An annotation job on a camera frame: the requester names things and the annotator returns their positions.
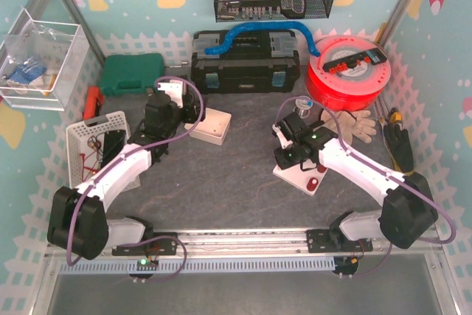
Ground white peg board fixture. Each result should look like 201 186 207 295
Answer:
273 166 327 195

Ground black rubber glove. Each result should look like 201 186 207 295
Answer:
383 123 414 175

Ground white perforated basket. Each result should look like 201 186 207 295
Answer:
66 111 130 187

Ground white spring tray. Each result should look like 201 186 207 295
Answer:
190 108 232 146

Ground blue corrugated hose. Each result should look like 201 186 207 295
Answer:
204 21 322 58

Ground black tool box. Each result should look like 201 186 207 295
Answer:
190 30 300 94

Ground blue white gloves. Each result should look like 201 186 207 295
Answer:
7 58 47 87

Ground beige work glove rear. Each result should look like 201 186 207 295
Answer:
320 110 377 145

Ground black socket holder rail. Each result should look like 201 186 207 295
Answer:
322 48 387 75

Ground red tubing spool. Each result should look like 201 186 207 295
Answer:
305 35 392 111

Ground clear acrylic wall box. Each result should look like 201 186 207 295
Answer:
1 9 89 111

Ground yellow handled tool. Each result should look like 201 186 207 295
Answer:
378 108 403 126

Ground orange utility knife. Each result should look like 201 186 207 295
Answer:
83 86 104 120

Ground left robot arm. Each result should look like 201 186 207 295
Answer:
46 87 205 266

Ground solder wire spool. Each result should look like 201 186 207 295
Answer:
294 97 313 119

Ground black circuit board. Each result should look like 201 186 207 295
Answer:
100 130 126 168

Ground green plastic case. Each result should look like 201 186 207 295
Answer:
99 53 164 97

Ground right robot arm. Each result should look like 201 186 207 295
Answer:
272 113 438 253

